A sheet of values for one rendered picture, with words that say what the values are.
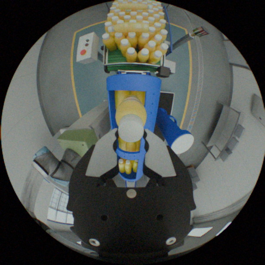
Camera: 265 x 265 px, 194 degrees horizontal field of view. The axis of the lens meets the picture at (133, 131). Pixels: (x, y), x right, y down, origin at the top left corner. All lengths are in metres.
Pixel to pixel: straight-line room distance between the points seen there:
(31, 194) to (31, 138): 2.44
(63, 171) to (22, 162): 2.38
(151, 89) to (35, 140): 2.91
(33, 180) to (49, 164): 0.14
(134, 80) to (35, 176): 0.59
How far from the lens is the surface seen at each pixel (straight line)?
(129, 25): 0.51
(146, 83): 0.32
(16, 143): 2.75
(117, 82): 0.32
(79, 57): 0.58
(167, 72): 0.60
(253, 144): 3.36
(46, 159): 0.49
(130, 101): 0.16
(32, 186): 0.49
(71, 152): 0.56
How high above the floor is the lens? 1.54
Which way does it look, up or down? 57 degrees down
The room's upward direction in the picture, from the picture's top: 178 degrees clockwise
